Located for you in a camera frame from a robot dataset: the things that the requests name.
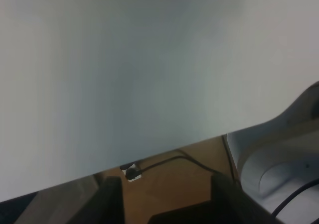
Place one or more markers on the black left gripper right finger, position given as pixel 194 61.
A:
pixel 228 205

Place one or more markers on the white floor power strip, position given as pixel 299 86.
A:
pixel 131 171

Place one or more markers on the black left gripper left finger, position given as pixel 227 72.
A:
pixel 111 203

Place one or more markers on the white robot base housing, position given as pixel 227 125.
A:
pixel 277 162

